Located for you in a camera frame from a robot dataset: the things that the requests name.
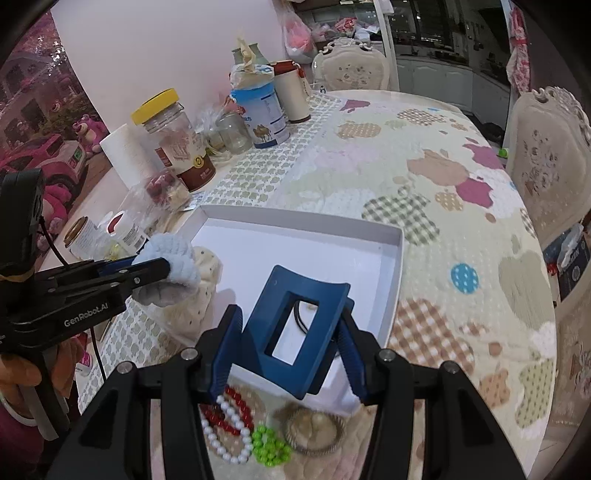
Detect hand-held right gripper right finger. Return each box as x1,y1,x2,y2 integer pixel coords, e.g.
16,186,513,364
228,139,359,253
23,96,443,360
335,311,527,480

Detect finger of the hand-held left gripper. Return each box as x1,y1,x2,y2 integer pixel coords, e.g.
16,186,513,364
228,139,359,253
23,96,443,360
32,257,144,283
44,257,172,303

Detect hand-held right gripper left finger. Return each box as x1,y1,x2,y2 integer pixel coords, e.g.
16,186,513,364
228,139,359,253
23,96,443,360
46,304,245,480

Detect light blue fluffy scrunchie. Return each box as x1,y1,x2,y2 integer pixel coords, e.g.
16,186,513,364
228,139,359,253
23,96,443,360
130,233,202,306

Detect blue hair claw clip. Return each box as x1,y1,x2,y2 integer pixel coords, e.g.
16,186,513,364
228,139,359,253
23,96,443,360
240,264,355,400

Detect red bead bracelet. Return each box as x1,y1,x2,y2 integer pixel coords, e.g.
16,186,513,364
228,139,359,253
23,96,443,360
202,387,256,437

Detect cream dotted scrunchie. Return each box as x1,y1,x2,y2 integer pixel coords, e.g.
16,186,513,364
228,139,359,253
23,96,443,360
152,246,223,337

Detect white bead bracelet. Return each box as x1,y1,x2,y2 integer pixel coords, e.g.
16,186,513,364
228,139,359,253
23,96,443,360
199,394,254,466

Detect silver coil hair tie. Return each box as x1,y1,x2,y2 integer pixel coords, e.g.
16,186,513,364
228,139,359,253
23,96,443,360
281,402,346,455

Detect green bead bracelet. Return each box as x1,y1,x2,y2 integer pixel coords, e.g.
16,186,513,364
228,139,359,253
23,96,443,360
252,425,293,466

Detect white shallow box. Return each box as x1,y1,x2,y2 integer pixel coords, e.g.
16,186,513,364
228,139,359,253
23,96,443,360
182,204,406,412

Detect person's left forearm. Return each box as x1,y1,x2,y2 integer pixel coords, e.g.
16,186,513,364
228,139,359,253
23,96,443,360
0,397,51,480

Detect person's left hand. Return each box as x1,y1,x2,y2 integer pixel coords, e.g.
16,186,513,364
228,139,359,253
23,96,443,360
0,344,88,393

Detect white bottle with red cap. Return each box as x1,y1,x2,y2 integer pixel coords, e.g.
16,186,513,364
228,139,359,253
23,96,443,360
104,210,151,254

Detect gold lid small jar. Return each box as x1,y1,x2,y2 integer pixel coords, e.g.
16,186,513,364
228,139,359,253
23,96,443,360
63,217,112,261

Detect clear snack bag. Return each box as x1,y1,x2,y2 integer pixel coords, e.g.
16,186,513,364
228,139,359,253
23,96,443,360
117,168,192,232

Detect white paper towel roll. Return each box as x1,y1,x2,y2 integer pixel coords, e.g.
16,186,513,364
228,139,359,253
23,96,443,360
100,123,160,195

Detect yellow lid plastic jar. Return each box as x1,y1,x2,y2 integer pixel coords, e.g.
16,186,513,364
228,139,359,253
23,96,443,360
131,89,218,193

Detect green patterned table runner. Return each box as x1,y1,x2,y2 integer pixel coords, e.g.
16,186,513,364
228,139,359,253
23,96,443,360
78,92,345,411

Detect clear cellophane bag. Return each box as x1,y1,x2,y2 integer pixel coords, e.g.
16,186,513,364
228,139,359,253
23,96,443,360
194,104,232,162

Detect small glass jar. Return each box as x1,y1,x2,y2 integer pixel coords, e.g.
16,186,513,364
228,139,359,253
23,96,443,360
217,113,254,155

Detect blue and white can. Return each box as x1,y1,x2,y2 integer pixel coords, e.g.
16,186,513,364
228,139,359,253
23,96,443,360
229,80,291,149

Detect crumpled plastic bag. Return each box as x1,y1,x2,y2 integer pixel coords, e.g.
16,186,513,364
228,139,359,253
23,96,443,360
229,37,278,90

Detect cream floral dining chair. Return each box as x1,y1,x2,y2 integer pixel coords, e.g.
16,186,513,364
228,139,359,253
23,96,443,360
505,85,591,250
311,37,400,93
551,286,591,425

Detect white canister with red lid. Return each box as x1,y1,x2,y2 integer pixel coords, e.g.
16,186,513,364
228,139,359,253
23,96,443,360
270,60,312,124

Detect pale green bottle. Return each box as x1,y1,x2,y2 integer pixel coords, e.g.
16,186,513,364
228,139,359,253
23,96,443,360
232,42,267,70

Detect blue cardboard box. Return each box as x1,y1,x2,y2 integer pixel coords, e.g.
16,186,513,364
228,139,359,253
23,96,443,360
545,224,591,301

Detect pink plastic bag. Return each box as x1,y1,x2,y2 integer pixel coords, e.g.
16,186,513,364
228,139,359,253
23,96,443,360
281,9,319,63

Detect white kitchen cabinets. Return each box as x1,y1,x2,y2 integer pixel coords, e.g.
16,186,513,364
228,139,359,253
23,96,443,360
392,53,513,125

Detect white glass display cabinet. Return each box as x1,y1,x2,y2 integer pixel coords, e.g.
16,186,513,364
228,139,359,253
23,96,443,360
281,0,400,90

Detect pink floral hanging cloth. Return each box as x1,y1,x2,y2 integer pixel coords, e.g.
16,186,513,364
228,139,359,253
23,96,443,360
505,4,532,93

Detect black hair tie with charm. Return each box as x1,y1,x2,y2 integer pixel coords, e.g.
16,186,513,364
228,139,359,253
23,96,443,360
294,299,320,334

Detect pink bear wall poster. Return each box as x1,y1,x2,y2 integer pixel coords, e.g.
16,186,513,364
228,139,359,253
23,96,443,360
0,9,112,278

